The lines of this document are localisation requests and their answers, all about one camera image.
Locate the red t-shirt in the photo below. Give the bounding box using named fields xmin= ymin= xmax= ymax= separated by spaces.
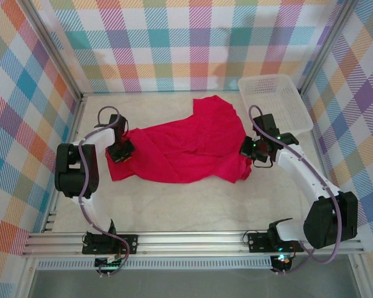
xmin=107 ymin=95 xmax=253 ymax=186

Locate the white perforated plastic basket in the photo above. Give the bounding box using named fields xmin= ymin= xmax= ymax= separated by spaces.
xmin=237 ymin=74 xmax=314 ymax=139

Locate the aluminium table side rail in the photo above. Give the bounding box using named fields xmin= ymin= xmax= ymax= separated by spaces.
xmin=40 ymin=93 xmax=88 ymax=233
xmin=298 ymin=93 xmax=346 ymax=232

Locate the thin aluminium table rail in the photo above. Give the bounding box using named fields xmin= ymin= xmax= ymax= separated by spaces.
xmin=82 ymin=89 xmax=301 ymax=94

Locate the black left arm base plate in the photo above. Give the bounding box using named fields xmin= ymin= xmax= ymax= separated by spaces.
xmin=81 ymin=234 xmax=139 ymax=256

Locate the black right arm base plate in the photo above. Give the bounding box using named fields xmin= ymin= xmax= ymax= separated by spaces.
xmin=247 ymin=231 xmax=305 ymax=253

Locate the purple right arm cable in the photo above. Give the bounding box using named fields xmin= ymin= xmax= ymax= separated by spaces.
xmin=248 ymin=104 xmax=343 ymax=276

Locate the aluminium frame post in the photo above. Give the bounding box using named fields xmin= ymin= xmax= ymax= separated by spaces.
xmin=24 ymin=0 xmax=85 ymax=102
xmin=298 ymin=0 xmax=360 ymax=96

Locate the grey slotted cable duct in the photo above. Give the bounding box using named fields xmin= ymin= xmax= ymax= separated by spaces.
xmin=37 ymin=256 xmax=273 ymax=270

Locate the aluminium frame leg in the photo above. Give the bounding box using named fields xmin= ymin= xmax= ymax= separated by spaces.
xmin=17 ymin=256 xmax=40 ymax=298
xmin=348 ymin=255 xmax=371 ymax=298

